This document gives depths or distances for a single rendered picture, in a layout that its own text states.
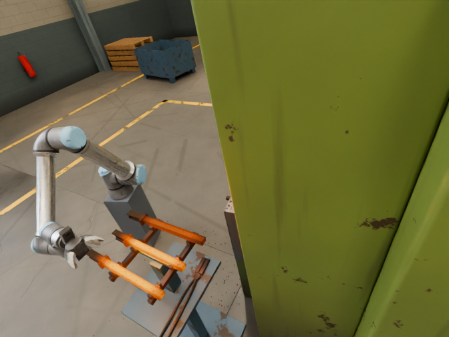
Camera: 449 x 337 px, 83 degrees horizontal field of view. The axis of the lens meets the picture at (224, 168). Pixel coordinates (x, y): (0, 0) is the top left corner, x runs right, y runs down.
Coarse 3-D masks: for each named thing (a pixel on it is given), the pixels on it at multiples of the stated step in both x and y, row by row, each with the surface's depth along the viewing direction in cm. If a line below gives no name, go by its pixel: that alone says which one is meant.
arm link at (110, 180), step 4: (100, 168) 188; (100, 172) 185; (104, 172) 183; (108, 172) 184; (100, 176) 188; (104, 176) 185; (108, 176) 186; (112, 176) 186; (104, 180) 189; (108, 180) 188; (112, 180) 187; (116, 180) 186; (108, 184) 190; (112, 184) 190; (116, 184) 190; (120, 184) 190; (108, 188) 194; (112, 188) 193; (116, 188) 193
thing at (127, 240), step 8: (112, 232) 114; (120, 232) 113; (120, 240) 114; (128, 240) 110; (136, 240) 109; (136, 248) 108; (144, 248) 105; (152, 248) 105; (152, 256) 103; (160, 256) 101; (168, 256) 100; (168, 264) 99; (176, 264) 97; (184, 264) 97
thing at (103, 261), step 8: (96, 256) 106; (104, 256) 105; (104, 264) 102; (112, 264) 102; (120, 272) 98; (128, 272) 98; (128, 280) 96; (136, 280) 94; (144, 280) 94; (144, 288) 91; (152, 288) 91; (160, 296) 89
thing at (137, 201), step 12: (132, 192) 203; (108, 204) 200; (120, 204) 198; (132, 204) 201; (144, 204) 218; (120, 216) 208; (120, 228) 219; (132, 228) 217; (144, 228) 217; (156, 240) 237
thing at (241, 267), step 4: (236, 260) 156; (240, 264) 157; (244, 264) 155; (240, 268) 160; (244, 268) 158; (240, 272) 163; (244, 272) 161; (240, 276) 167; (244, 276) 165; (244, 280) 168; (244, 284) 172; (248, 284) 170; (244, 288) 176; (248, 288) 174; (244, 292) 180; (248, 292) 178; (248, 296) 182
